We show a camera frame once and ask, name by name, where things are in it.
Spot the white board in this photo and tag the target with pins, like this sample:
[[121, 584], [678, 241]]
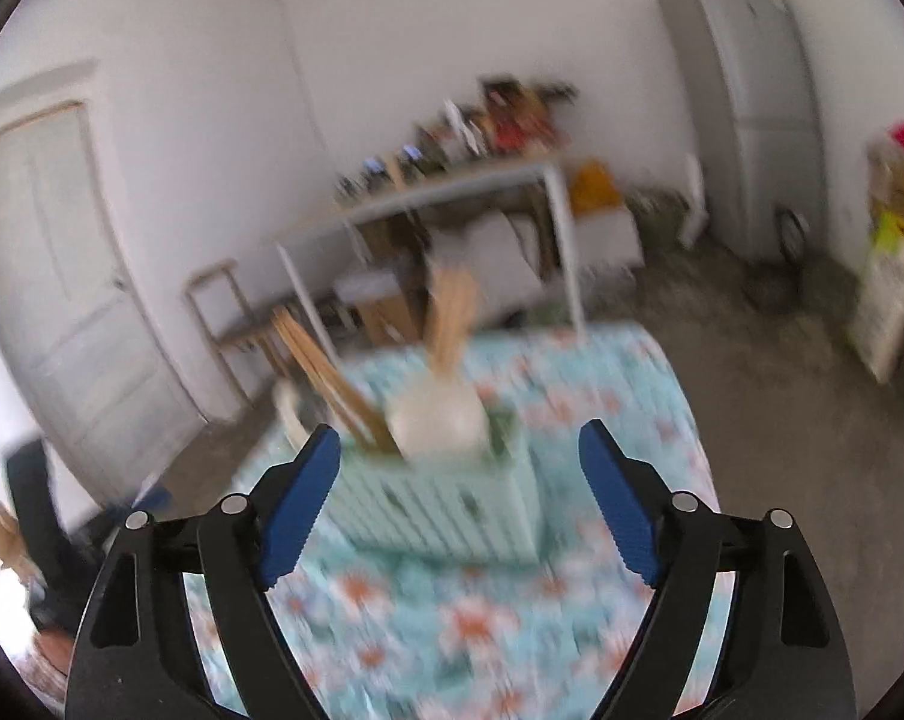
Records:
[[695, 202]]

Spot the white long table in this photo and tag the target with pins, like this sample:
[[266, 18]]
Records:
[[452, 184]]

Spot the black rice cooker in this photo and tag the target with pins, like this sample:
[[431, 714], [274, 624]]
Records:
[[778, 270]]

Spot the green star-cut utensil holder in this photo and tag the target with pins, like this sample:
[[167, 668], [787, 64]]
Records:
[[452, 502]]

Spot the dark red box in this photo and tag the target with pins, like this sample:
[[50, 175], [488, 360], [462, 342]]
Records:
[[519, 120]]

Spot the yellow plastic bag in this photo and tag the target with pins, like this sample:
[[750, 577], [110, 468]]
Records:
[[594, 187]]

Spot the wooden chair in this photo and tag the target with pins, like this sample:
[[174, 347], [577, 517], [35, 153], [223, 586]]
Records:
[[227, 330]]

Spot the grey flat box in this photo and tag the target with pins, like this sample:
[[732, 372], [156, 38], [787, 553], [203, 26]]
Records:
[[377, 289]]

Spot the white plastic bag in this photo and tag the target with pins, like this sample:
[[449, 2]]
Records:
[[489, 255]]

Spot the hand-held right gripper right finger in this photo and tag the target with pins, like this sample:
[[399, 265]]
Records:
[[620, 510]]

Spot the floral blue blanket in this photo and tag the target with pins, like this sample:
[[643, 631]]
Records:
[[497, 615]]

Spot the white box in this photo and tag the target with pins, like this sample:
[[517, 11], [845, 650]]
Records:
[[609, 240]]

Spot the grey refrigerator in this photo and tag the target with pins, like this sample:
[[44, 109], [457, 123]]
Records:
[[759, 90]]

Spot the green sack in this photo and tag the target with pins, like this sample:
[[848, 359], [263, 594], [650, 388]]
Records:
[[662, 221]]

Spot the white door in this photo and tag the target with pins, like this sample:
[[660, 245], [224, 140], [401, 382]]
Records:
[[69, 300]]

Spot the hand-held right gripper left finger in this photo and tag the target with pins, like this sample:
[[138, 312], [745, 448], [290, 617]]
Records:
[[305, 510]]

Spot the white and yellow rice bag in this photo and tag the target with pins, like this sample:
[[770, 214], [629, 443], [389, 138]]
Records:
[[890, 292]]

